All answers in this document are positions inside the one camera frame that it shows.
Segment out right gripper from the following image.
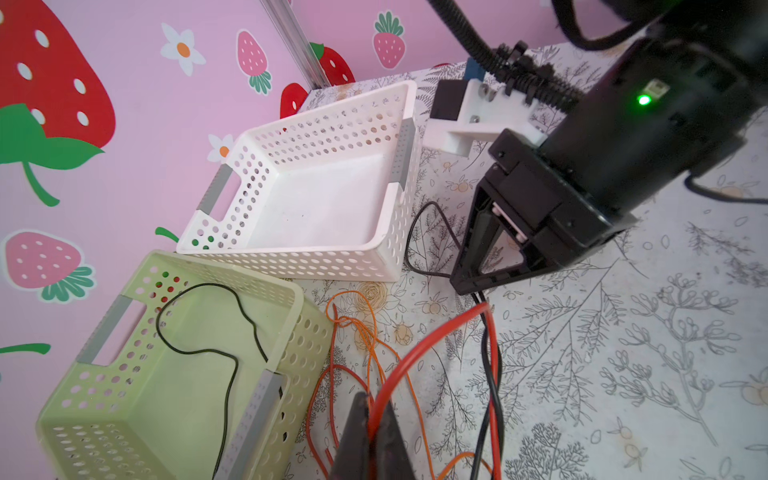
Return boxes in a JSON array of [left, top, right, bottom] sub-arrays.
[[450, 38, 756, 294]]

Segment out right arm black conduit hose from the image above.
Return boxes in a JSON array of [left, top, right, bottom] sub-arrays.
[[427, 0, 586, 112]]

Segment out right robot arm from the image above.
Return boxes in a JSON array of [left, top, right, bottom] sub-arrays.
[[433, 1, 767, 294]]

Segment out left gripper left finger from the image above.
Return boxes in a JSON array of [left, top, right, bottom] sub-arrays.
[[328, 392, 370, 480]]

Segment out black cable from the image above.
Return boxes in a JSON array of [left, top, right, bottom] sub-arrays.
[[154, 281, 271, 480]]

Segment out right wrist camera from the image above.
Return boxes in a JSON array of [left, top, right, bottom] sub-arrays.
[[423, 59, 547, 157]]

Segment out red orange cable bundle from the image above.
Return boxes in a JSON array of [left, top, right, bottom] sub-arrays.
[[304, 200, 505, 480]]

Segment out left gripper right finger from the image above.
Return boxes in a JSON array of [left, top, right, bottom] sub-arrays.
[[374, 402, 415, 480]]

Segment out white perforated basket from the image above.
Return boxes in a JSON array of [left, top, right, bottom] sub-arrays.
[[176, 80, 419, 282]]

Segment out bright red cable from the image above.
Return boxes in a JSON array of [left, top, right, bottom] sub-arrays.
[[367, 301, 504, 480]]

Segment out middle green basket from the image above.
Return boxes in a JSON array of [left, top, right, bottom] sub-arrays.
[[37, 251, 331, 479]]

